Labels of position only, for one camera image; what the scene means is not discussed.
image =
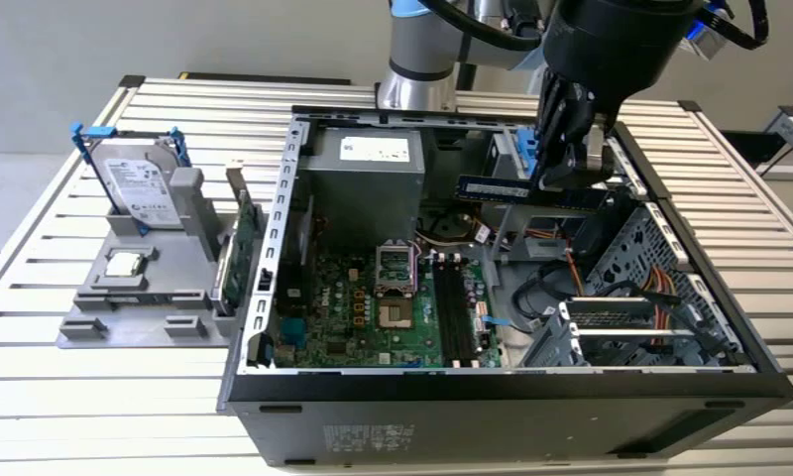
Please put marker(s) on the metal disk bay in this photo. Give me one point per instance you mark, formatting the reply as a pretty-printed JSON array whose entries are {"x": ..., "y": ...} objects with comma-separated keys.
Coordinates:
[{"x": 608, "y": 303}]

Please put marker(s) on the green motherboard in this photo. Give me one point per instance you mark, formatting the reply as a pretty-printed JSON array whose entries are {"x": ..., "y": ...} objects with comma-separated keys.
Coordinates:
[{"x": 402, "y": 347}]

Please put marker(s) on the grey power supply unit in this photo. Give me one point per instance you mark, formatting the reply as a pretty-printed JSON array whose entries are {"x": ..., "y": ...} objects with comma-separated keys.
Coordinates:
[{"x": 363, "y": 198}]

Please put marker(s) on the silver CPU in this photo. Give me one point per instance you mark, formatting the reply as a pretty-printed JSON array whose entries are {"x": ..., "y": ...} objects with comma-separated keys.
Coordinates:
[{"x": 125, "y": 264}]

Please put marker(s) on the hard disk in blue carrier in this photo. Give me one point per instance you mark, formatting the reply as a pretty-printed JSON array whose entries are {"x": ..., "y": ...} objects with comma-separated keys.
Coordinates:
[{"x": 138, "y": 188}]

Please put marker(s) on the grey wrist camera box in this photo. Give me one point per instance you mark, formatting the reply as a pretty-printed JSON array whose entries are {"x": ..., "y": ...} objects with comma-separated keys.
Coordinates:
[{"x": 706, "y": 44}]

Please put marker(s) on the black card latch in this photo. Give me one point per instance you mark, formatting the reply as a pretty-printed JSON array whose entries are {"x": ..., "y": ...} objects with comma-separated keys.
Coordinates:
[{"x": 263, "y": 280}]

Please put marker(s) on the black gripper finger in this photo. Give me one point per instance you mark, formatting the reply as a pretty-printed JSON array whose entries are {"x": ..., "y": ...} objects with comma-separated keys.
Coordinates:
[{"x": 561, "y": 129}]

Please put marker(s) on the dark RAM stick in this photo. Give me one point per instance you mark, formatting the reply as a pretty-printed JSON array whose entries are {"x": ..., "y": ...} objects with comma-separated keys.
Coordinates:
[
  {"x": 141, "y": 299},
  {"x": 491, "y": 187}
]

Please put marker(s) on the black RAM slot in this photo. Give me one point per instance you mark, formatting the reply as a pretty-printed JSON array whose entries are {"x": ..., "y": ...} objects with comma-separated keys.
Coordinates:
[
  {"x": 442, "y": 310},
  {"x": 450, "y": 310},
  {"x": 461, "y": 310},
  {"x": 467, "y": 310}
]

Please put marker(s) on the blue drive latch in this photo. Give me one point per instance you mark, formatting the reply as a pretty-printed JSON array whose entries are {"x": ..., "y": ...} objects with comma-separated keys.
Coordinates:
[{"x": 525, "y": 149}]

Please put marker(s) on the black open PC case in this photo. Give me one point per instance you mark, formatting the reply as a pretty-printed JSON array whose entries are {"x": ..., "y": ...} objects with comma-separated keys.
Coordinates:
[{"x": 435, "y": 431}]

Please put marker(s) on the CPU socket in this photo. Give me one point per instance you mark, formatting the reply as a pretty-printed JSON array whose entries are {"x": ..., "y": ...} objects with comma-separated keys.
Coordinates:
[{"x": 395, "y": 313}]

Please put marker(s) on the metal drive cage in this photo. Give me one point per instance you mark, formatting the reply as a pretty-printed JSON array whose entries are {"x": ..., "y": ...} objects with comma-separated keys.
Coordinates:
[{"x": 532, "y": 248}]

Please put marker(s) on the aluminium side table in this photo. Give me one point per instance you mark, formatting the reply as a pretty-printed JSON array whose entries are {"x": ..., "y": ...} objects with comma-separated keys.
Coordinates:
[{"x": 789, "y": 134}]

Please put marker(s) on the green graphics card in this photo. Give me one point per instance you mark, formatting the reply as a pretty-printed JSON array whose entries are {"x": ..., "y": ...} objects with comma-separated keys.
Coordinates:
[{"x": 243, "y": 248}]

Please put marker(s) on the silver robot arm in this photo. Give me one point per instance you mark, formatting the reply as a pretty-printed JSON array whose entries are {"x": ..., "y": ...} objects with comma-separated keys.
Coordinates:
[{"x": 415, "y": 49}]

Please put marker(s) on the grey parts rack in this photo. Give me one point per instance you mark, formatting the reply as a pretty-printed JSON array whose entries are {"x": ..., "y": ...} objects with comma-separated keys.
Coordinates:
[{"x": 178, "y": 277}]

